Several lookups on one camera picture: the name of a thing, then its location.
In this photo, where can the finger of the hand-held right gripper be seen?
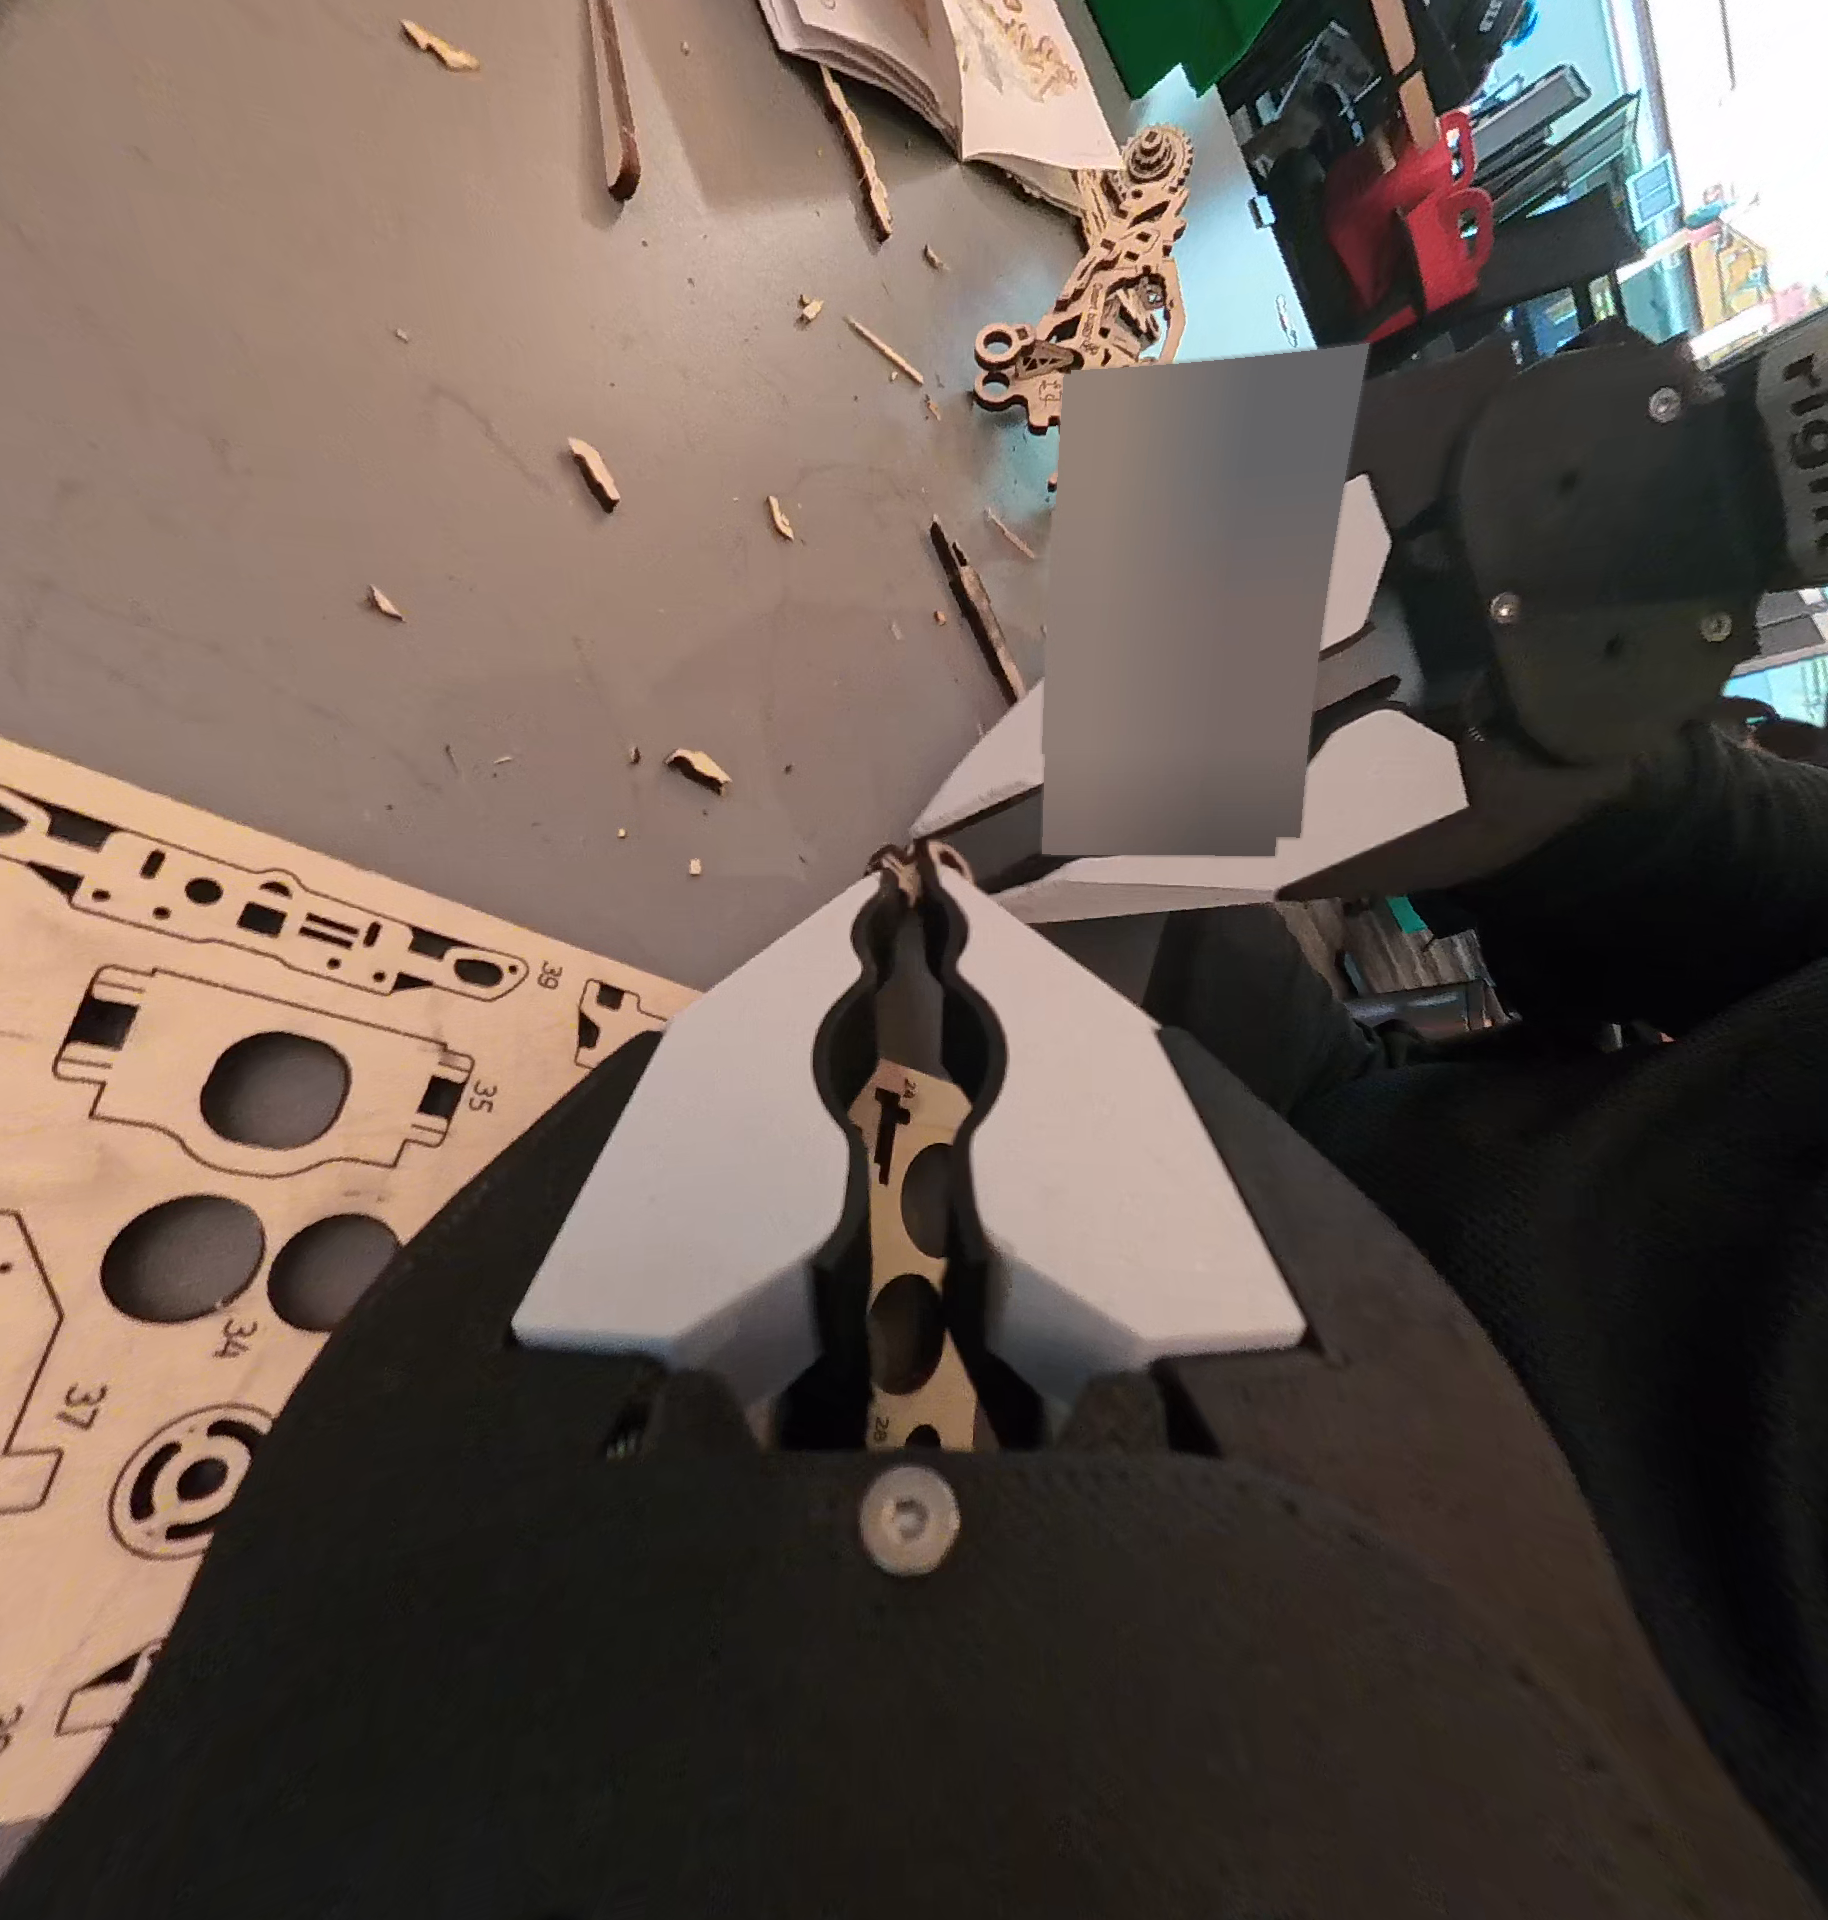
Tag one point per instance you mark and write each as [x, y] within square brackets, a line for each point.
[989, 780]
[1394, 797]

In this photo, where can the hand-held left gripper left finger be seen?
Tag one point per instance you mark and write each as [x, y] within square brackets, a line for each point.
[673, 1172]

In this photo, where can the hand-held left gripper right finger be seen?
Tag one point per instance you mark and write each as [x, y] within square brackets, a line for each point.
[1123, 1172]

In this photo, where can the person's right forearm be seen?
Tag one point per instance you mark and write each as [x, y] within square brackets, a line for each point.
[1724, 872]

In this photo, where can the wooden model assembly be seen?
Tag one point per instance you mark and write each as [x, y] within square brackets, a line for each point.
[1109, 257]

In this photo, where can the wooden parts sheet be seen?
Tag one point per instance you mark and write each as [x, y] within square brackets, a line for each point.
[14, 1052]

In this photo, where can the dark wooden strip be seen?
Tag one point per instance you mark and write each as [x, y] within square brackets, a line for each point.
[974, 600]

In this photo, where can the red tool on shelf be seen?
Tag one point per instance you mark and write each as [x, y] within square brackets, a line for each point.
[1372, 225]

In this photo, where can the thin wooden sliver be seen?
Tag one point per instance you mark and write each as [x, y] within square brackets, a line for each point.
[884, 350]

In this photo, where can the wooden plank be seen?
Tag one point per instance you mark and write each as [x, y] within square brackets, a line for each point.
[1403, 77]

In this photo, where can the scattered wood scraps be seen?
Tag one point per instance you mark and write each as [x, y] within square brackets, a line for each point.
[595, 474]

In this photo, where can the green box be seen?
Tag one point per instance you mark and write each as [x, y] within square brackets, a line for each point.
[1169, 37]

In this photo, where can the tapered wooden stick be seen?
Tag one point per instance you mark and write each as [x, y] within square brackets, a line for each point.
[857, 152]

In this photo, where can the instruction booklet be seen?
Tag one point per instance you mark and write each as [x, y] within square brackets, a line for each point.
[1033, 105]

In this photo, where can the dark wooden axle with gear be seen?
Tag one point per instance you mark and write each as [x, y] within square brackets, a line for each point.
[615, 135]

